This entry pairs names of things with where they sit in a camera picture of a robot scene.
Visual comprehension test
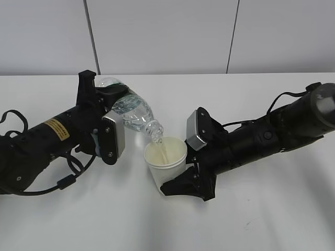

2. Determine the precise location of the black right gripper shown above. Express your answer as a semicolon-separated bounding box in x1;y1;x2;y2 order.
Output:
160;118;230;201

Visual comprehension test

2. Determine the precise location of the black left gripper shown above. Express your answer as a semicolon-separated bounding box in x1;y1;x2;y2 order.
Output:
75;70;129;126

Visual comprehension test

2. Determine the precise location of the white paper cup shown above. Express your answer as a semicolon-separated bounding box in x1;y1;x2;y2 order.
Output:
143;137;187;194

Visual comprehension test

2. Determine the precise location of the clear green-label water bottle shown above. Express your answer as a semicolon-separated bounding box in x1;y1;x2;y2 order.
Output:
95;77;164;143

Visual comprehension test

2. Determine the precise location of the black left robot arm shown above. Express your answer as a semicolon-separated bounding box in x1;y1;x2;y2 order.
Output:
1;70;130;196

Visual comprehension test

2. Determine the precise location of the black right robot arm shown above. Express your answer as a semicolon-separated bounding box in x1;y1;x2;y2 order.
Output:
160;82;334;201

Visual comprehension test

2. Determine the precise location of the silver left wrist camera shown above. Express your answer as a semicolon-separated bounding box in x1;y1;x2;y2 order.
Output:
98;110;125;165

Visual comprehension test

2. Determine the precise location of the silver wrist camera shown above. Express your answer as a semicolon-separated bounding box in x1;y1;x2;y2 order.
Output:
98;110;125;165
186;107;213;151

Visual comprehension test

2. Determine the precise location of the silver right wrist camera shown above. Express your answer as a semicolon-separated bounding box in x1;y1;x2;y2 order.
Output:
186;107;213;151

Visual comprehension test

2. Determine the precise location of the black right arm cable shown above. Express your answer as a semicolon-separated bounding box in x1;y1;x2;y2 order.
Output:
222;82;322;131

